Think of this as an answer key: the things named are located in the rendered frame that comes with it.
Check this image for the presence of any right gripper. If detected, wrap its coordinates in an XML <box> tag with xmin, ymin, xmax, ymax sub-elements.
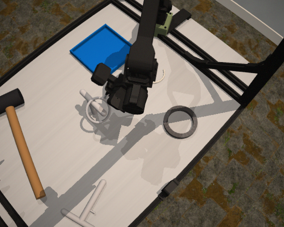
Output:
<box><xmin>91</xmin><ymin>63</ymin><xmax>128</xmax><ymax>96</ymax></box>

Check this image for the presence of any blue square tray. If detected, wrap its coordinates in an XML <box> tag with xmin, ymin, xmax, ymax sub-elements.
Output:
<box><xmin>70</xmin><ymin>24</ymin><xmax>132</xmax><ymax>74</ymax></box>

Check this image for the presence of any white rounded cylinder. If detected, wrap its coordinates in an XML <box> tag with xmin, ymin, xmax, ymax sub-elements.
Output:
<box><xmin>80</xmin><ymin>89</ymin><xmax>107</xmax><ymax>116</ymax></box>

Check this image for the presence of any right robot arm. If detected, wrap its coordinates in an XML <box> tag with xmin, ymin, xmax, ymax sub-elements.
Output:
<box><xmin>107</xmin><ymin>0</ymin><xmax>172</xmax><ymax>114</ymax></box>

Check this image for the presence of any black rubber mallet with wooden handle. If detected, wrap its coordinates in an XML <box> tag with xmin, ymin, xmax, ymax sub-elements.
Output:
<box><xmin>0</xmin><ymin>88</ymin><xmax>46</xmax><ymax>199</ymax></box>

